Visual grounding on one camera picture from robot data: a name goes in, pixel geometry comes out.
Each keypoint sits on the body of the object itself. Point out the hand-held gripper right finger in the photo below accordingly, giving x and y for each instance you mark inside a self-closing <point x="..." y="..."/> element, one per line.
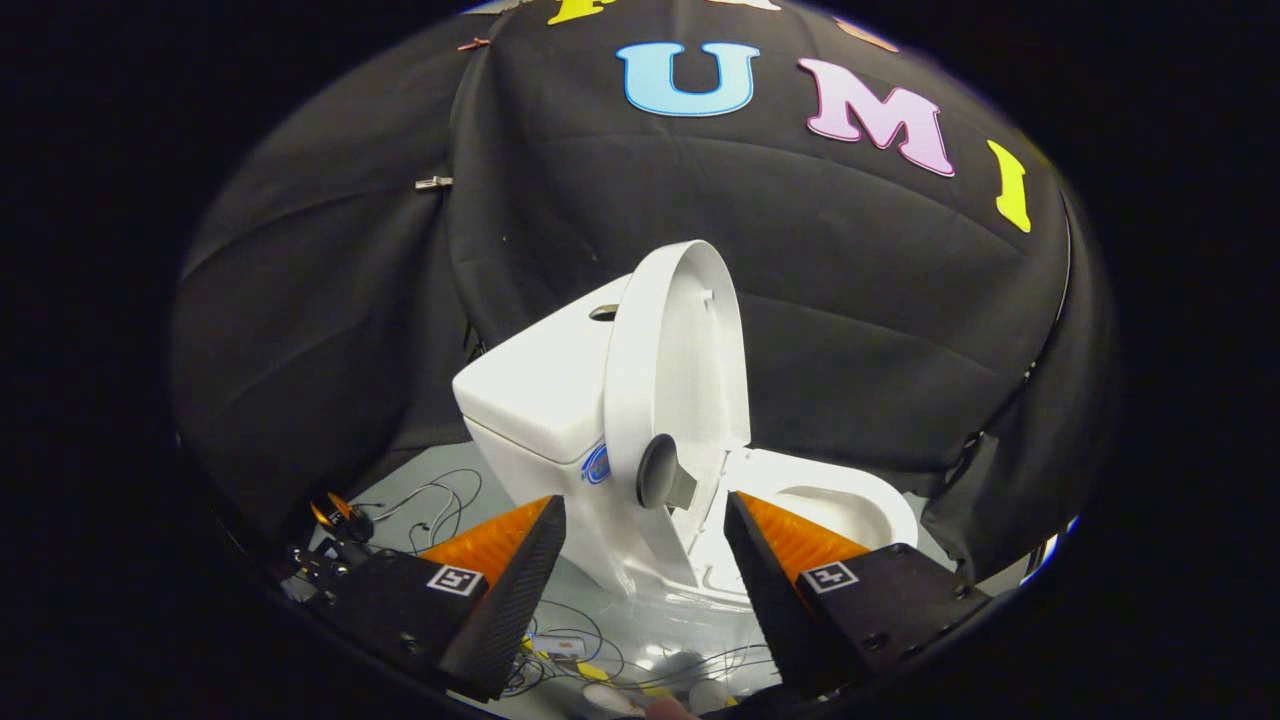
<point x="770" y="600"/>

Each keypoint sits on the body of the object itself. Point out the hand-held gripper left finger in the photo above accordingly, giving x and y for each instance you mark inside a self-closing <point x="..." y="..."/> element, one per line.
<point x="520" y="600"/>

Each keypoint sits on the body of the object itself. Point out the white toilet lid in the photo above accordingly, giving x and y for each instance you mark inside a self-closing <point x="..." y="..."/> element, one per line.
<point x="690" y="350"/>

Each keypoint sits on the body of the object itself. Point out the white ceramic toilet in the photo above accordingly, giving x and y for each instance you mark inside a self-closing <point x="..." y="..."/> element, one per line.
<point x="540" y="480"/>

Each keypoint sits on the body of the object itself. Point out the white toilet seat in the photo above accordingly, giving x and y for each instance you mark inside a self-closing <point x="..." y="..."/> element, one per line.
<point x="800" y="470"/>

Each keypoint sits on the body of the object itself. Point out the white toilet tank cover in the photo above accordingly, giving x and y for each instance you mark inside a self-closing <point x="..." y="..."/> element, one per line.
<point x="540" y="380"/>

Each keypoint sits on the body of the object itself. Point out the orange black clamp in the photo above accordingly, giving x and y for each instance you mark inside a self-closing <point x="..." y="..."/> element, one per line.
<point x="355" y="522"/>

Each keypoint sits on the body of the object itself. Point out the chrome flush button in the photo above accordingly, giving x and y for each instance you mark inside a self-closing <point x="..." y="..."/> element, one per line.
<point x="603" y="312"/>

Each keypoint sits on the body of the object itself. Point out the black backdrop cloth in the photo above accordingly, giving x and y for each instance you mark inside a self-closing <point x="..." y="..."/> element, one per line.
<point x="850" y="300"/>

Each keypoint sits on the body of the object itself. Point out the silver cloth clip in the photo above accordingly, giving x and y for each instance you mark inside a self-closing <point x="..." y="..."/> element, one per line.
<point x="433" y="182"/>

